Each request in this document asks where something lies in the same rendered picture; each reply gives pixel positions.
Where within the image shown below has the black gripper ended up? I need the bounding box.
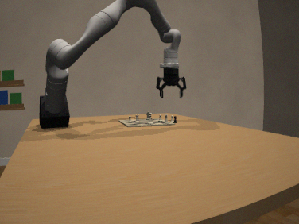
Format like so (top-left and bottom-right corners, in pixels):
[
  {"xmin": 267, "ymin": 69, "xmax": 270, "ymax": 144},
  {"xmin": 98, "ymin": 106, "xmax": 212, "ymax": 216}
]
[{"xmin": 156, "ymin": 68, "xmax": 186, "ymax": 98}]

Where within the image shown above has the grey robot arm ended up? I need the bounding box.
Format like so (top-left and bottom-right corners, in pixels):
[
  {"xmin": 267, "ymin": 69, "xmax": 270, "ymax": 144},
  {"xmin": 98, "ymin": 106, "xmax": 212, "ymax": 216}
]
[{"xmin": 45, "ymin": 0, "xmax": 181, "ymax": 114}]

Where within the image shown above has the black and cream chessboard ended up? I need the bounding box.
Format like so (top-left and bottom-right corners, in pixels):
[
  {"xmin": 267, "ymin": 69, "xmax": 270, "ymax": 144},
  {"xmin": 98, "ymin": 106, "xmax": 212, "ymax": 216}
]
[{"xmin": 118, "ymin": 118, "xmax": 175, "ymax": 127}]

